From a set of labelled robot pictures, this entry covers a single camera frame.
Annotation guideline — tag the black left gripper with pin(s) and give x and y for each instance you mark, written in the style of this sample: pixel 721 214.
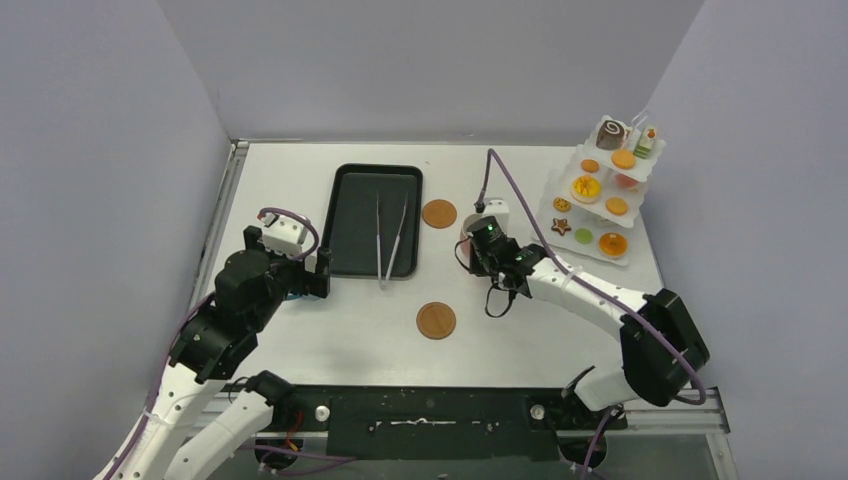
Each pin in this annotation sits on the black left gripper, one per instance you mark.
pixel 316 283

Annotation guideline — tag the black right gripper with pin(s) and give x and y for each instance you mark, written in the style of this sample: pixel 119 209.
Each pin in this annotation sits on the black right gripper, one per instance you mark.
pixel 477 252

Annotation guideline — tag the brown star cookie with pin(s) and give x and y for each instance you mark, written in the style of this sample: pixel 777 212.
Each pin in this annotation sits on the brown star cookie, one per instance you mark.
pixel 560 226

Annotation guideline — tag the black serving tray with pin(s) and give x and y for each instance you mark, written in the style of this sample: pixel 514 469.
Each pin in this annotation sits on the black serving tray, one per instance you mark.
pixel 350 223

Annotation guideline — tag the small patterned orange cookie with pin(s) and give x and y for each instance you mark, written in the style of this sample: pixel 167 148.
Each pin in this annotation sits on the small patterned orange cookie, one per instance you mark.
pixel 562 205

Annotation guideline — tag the round wooden coaster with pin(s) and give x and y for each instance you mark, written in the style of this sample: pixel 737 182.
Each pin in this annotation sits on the round wooden coaster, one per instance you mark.
pixel 436 320
pixel 439 213

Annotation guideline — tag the metal serving tongs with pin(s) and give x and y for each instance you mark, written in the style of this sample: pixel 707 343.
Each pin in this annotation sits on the metal serving tongs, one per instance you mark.
pixel 383 275

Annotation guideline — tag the yellow fruit tart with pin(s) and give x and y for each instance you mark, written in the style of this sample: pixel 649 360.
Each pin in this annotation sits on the yellow fruit tart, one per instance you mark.
pixel 586 189

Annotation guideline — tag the small orange biscuit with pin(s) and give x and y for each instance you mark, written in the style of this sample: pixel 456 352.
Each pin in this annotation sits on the small orange biscuit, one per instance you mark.
pixel 589 165

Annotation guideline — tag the plain orange round cookie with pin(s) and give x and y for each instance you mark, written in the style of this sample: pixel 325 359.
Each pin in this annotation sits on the plain orange round cookie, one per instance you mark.
pixel 617 206

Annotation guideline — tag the pink strawberry cake slice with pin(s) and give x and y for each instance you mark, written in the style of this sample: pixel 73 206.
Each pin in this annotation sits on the pink strawberry cake slice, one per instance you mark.
pixel 626 182

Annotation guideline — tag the orange macaron sandwich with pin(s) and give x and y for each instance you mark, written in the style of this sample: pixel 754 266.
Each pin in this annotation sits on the orange macaron sandwich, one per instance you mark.
pixel 623 159

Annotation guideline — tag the chocolate swirl roll cake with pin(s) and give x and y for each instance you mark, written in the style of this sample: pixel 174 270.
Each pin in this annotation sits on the chocolate swirl roll cake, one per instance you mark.
pixel 611 135

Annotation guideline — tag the green layered cake slice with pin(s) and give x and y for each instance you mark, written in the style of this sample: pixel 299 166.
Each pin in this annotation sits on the green layered cake slice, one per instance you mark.
pixel 646 142

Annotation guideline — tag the blue patterned ceramic cup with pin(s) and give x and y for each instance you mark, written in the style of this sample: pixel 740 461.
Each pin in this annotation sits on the blue patterned ceramic cup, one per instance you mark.
pixel 296 298

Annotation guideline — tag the pink ceramic cup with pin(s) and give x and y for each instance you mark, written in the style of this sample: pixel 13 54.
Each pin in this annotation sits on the pink ceramic cup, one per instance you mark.
pixel 465 246

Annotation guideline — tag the green round macaron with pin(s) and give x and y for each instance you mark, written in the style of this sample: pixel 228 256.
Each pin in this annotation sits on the green round macaron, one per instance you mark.
pixel 584 236

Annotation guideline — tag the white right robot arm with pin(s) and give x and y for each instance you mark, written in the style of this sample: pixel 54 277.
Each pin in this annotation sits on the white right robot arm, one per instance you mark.
pixel 661 349

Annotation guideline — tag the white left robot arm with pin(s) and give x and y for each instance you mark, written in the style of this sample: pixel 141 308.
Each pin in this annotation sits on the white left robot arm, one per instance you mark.
pixel 219 333

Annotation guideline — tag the white three-tier dessert stand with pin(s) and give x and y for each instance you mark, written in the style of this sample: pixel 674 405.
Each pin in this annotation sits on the white three-tier dessert stand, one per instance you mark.
pixel 590 205

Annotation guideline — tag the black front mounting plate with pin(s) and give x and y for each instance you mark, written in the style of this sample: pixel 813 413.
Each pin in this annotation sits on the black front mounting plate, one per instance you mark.
pixel 437 423

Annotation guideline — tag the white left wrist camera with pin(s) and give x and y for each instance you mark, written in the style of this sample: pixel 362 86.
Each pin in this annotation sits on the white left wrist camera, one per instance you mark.
pixel 283 235

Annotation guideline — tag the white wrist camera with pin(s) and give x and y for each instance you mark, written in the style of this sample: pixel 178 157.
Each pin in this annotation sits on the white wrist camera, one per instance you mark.
pixel 283 235
pixel 498 208

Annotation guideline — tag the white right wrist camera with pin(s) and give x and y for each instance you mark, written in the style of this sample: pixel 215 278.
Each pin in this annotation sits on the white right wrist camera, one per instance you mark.
pixel 498 208

